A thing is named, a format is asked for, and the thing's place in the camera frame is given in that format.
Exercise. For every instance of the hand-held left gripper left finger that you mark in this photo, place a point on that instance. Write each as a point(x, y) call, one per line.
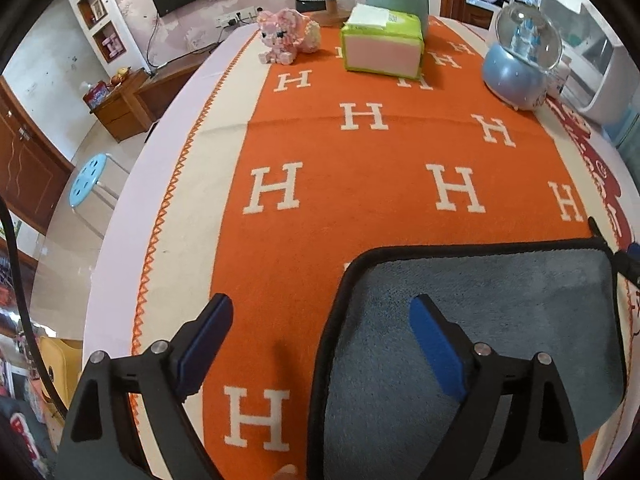
point(202, 347)

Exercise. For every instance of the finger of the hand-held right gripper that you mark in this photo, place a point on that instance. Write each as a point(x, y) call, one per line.
point(631, 265)

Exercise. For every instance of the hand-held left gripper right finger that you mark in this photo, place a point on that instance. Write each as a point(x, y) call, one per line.
point(437, 347)

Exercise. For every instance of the grey towel with black edge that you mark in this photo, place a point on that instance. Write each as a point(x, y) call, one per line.
point(510, 300)

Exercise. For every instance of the red printed cloth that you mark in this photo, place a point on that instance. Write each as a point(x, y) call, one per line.
point(595, 160)

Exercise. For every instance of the yellow bin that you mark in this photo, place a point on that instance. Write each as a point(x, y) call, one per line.
point(62, 365)

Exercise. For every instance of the orange letter-print blanket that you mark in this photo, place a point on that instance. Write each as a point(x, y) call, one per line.
point(360, 200)

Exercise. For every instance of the blue round stool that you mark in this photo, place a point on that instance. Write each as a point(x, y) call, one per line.
point(90, 177)

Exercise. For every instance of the white countertop appliance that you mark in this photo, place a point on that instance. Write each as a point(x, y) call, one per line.
point(595, 55)

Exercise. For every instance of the blue snow globe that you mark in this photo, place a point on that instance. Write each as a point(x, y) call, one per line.
point(517, 67)

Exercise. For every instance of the wooden television cabinet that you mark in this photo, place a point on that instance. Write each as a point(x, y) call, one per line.
point(132, 100)

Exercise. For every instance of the wooden door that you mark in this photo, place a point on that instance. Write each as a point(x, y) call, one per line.
point(25, 160)

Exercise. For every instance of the red box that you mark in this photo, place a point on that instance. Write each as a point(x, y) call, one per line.
point(97, 95)

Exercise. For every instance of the fruit pile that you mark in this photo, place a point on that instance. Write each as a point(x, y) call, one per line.
point(121, 75)

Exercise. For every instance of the green tissue pack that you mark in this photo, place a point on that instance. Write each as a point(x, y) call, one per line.
point(382, 47)

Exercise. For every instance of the pink block pig toy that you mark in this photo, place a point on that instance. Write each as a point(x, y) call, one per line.
point(282, 35)

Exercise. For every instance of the white power strip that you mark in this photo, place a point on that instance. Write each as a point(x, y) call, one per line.
point(235, 16)

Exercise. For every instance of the white wall shelf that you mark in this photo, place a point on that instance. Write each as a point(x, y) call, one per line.
point(95, 15)

